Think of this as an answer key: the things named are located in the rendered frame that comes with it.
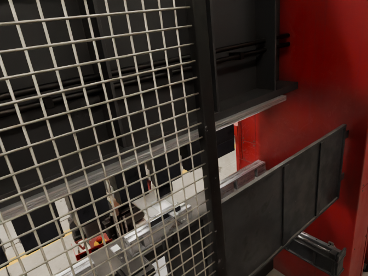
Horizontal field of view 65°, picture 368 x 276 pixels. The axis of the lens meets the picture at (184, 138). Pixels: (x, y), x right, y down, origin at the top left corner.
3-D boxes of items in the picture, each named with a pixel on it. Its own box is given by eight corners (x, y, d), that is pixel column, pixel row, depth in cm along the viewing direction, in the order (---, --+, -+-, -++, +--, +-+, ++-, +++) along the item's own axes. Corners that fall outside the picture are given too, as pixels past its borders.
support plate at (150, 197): (152, 186, 178) (152, 185, 178) (178, 203, 159) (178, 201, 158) (126, 199, 168) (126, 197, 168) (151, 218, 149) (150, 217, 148)
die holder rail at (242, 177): (258, 171, 203) (258, 159, 199) (265, 174, 198) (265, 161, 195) (206, 202, 175) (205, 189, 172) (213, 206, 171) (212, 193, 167)
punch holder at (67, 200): (103, 205, 132) (95, 173, 126) (111, 212, 126) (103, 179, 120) (71, 220, 124) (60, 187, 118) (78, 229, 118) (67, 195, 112)
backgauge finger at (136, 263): (125, 241, 136) (123, 233, 134) (156, 274, 116) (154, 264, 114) (101, 256, 129) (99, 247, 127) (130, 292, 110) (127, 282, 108)
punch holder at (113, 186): (141, 187, 143) (134, 156, 137) (149, 193, 137) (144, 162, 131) (113, 200, 135) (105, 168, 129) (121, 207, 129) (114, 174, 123)
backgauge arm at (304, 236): (239, 213, 184) (239, 194, 179) (344, 269, 136) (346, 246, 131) (231, 218, 180) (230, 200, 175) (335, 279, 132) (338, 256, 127)
